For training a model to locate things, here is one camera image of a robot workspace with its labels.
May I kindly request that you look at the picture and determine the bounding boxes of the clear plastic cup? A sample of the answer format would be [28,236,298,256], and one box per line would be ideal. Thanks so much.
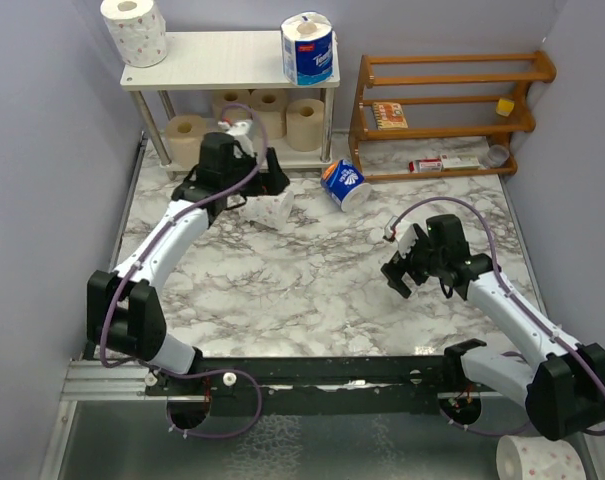
[485,145,510,168]

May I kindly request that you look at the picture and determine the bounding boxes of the white dotted roll bottom corner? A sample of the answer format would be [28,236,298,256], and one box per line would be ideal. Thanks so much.
[496,435,586,480]

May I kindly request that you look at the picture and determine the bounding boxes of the brown paper roll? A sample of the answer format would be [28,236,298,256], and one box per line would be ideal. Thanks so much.
[165,115,208,171]
[286,99,324,152]
[212,89,251,123]
[250,89,288,140]

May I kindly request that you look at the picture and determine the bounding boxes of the aluminium rail frame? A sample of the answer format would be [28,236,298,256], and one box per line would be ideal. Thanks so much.
[61,360,147,402]

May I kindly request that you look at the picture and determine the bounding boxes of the white two-tier shelf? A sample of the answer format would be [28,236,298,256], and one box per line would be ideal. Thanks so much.
[120,30,343,181]

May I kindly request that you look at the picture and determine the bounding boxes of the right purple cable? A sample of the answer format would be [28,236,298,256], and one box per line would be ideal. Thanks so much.
[394,196,605,439]

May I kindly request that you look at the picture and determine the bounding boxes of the white red-dotted roll front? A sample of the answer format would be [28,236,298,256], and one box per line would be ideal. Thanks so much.
[100,0,168,68]

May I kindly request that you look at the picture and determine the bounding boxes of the black base crossbar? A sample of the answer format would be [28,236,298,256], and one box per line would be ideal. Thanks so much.
[145,355,484,417]

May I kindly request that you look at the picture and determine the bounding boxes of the red white box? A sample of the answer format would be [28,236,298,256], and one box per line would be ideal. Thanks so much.
[408,158,443,174]

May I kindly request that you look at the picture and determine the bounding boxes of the blue roll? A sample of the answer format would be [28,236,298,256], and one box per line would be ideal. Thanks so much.
[321,159,372,213]
[280,12,333,87]

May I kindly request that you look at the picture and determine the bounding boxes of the brown wooden rack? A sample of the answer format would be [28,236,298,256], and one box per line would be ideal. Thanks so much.
[348,50,557,169]

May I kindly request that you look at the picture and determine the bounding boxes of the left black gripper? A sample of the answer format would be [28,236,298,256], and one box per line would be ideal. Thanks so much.
[220,146,287,196]

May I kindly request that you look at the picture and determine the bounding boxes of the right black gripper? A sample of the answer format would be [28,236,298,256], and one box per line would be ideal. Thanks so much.
[382,226,446,297]

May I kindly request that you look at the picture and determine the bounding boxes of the white red-dotted roll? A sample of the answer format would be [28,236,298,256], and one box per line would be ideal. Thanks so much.
[239,191,294,230]
[100,0,168,68]

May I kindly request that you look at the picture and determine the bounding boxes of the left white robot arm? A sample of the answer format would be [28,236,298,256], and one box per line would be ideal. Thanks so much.
[86,127,290,395]

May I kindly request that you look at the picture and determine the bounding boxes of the white green box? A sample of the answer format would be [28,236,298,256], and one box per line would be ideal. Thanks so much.
[440,155,481,171]

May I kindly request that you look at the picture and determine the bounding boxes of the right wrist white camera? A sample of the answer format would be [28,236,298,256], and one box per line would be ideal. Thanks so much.
[383,216,418,258]

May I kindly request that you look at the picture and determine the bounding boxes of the wrist white camera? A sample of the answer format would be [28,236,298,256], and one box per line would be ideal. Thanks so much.
[218,120,256,158]
[383,216,418,258]

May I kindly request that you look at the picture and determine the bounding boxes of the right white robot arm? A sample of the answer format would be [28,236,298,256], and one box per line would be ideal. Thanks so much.
[381,214,605,440]

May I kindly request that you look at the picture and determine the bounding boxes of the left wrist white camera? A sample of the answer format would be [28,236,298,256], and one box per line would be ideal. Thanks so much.
[218,120,256,158]

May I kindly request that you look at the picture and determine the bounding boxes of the yellow cap jar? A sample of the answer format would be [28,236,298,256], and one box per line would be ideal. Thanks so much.
[495,97,515,118]

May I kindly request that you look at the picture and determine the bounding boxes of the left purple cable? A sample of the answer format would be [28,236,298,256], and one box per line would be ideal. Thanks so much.
[99,103,269,369]

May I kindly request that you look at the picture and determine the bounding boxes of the orange patterned booklet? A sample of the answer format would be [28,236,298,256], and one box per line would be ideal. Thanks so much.
[372,101,408,130]

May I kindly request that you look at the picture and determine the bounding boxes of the purple cable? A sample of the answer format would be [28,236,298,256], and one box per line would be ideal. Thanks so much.
[99,103,269,369]
[394,196,605,439]

